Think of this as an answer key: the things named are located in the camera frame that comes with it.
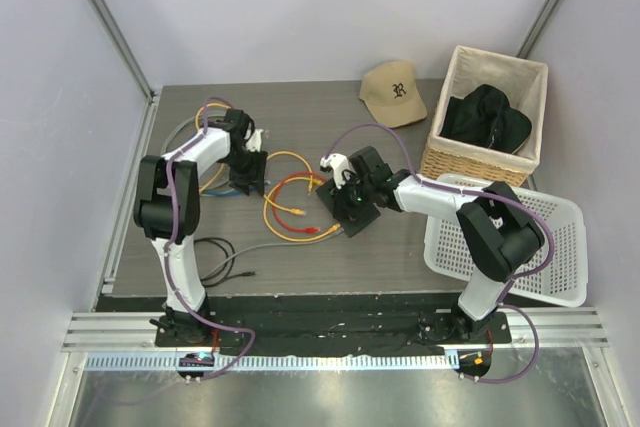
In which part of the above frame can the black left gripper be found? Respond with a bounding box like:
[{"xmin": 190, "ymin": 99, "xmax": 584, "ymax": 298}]
[{"xmin": 223, "ymin": 148, "xmax": 267, "ymax": 195}]

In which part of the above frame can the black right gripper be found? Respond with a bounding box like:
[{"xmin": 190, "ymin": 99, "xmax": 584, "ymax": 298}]
[{"xmin": 330, "ymin": 172, "xmax": 375, "ymax": 221}]

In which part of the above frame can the black network switch box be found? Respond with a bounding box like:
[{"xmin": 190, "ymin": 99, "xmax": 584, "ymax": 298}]
[{"xmin": 316, "ymin": 180, "xmax": 380, "ymax": 238}]

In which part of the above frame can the red ethernet cable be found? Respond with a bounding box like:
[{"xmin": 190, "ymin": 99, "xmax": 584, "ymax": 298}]
[{"xmin": 272, "ymin": 172, "xmax": 324, "ymax": 234}]

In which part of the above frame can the black power cable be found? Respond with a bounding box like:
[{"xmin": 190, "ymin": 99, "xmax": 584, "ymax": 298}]
[{"xmin": 194, "ymin": 237, "xmax": 256, "ymax": 287}]

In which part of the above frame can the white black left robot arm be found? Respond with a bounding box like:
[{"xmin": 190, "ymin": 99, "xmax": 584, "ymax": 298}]
[{"xmin": 133, "ymin": 109, "xmax": 268, "ymax": 346}]

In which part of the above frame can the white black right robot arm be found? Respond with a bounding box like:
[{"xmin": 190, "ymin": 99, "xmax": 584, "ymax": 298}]
[{"xmin": 318, "ymin": 146, "xmax": 547, "ymax": 342}]

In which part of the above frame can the beige baseball cap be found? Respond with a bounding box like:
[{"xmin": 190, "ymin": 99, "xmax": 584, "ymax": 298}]
[{"xmin": 359, "ymin": 60, "xmax": 428, "ymax": 129}]

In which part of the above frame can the black cap in basket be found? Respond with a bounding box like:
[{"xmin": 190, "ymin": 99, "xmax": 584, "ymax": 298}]
[{"xmin": 440, "ymin": 84, "xmax": 532, "ymax": 154}]

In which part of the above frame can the wicker basket with liner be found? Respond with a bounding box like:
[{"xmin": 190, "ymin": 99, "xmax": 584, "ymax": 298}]
[{"xmin": 420, "ymin": 45, "xmax": 549, "ymax": 186}]

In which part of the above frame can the white plastic perforated basket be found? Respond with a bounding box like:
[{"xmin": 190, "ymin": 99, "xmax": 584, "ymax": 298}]
[{"xmin": 424, "ymin": 173, "xmax": 588, "ymax": 308}]

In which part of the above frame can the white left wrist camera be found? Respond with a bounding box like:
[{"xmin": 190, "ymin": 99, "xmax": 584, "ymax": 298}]
[{"xmin": 245, "ymin": 128, "xmax": 264, "ymax": 152}]

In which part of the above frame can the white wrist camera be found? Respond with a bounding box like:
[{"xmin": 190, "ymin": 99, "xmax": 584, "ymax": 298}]
[
  {"xmin": 245, "ymin": 128, "xmax": 264, "ymax": 152},
  {"xmin": 320, "ymin": 153, "xmax": 353, "ymax": 190}
]

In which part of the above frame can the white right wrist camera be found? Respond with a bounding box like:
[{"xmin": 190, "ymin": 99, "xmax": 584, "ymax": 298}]
[{"xmin": 320, "ymin": 153, "xmax": 353, "ymax": 190}]

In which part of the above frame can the black mounting base plate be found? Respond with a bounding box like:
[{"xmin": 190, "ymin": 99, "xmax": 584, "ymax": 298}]
[{"xmin": 152, "ymin": 293, "xmax": 512, "ymax": 360}]

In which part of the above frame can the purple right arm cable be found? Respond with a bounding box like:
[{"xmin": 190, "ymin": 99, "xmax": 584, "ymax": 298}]
[{"xmin": 324, "ymin": 122, "xmax": 556, "ymax": 384}]

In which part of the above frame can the aluminium front rail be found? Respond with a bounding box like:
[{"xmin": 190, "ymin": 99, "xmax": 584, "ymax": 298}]
[{"xmin": 62, "ymin": 307, "xmax": 608, "ymax": 371}]

